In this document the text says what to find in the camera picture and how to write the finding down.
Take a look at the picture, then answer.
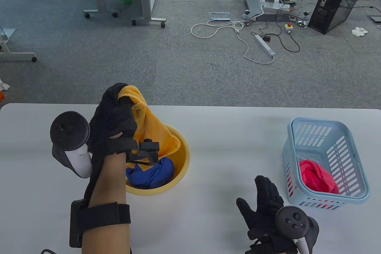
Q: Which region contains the person's right hand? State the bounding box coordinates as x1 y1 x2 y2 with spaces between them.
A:
236 175 287 245

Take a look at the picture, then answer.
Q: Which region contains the person's left hand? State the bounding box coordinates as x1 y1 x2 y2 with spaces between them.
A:
89 83 139 166

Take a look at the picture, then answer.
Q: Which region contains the yellow square towel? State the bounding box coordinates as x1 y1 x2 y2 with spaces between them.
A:
118 85 181 163

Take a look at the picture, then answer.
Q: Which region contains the pink square towel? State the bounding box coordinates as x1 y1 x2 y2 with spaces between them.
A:
299 160 340 194

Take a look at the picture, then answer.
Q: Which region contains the blue square towel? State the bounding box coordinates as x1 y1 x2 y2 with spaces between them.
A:
126 158 175 189

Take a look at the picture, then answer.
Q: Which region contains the person's left forearm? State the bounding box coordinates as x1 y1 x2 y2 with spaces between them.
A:
82 151 131 254

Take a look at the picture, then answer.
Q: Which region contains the black and white hand controller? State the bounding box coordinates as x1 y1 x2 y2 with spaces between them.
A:
50 111 93 179
275 205 319 254

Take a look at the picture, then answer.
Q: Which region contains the yellow plastic basin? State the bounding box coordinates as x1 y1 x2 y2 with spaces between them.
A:
125 123 190 196

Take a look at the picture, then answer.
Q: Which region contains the light blue plastic basket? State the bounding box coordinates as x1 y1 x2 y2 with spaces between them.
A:
282 117 370 210

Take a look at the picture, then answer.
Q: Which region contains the whiteboard on rolling stand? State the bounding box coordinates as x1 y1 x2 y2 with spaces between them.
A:
0 28 38 63

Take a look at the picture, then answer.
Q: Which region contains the black computer tower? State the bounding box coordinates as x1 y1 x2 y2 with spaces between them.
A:
307 0 369 35

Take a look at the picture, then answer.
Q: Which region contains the black forearm strap with box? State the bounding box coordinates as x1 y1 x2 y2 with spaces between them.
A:
69 200 131 248

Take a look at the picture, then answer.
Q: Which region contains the white power strip with cable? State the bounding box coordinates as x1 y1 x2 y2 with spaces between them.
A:
190 4 276 65

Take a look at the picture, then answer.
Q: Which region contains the black cable with adapter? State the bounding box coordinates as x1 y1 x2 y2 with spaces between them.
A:
251 22 300 53

